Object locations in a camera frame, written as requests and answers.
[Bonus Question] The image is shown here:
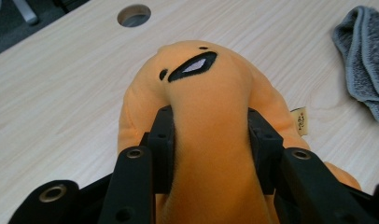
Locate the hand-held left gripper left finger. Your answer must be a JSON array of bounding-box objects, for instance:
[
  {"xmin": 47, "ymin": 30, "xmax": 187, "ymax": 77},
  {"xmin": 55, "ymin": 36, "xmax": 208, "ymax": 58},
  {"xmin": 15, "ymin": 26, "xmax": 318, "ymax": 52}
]
[{"xmin": 140, "ymin": 105, "xmax": 176, "ymax": 195}]

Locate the white desk leg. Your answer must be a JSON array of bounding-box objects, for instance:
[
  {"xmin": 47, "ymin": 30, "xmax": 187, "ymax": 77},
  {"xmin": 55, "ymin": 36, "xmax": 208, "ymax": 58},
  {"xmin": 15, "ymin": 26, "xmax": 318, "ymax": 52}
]
[{"xmin": 11, "ymin": 0, "xmax": 39, "ymax": 26}]

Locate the orange plush toy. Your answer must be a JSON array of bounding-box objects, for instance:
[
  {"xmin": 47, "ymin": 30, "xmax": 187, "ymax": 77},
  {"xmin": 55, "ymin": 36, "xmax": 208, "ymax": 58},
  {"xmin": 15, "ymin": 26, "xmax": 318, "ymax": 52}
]
[{"xmin": 117, "ymin": 39, "xmax": 363, "ymax": 224}]

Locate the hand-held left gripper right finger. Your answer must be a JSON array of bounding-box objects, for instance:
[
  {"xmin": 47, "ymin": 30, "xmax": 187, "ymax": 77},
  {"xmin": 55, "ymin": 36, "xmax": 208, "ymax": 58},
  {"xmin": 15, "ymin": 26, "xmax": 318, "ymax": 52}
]
[{"xmin": 246, "ymin": 106, "xmax": 285, "ymax": 195}]

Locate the grey fluffy towel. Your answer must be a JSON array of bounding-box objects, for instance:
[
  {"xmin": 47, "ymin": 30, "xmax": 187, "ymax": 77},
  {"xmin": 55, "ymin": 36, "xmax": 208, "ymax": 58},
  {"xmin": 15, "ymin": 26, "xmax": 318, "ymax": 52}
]
[{"xmin": 331, "ymin": 5, "xmax": 379, "ymax": 125}]

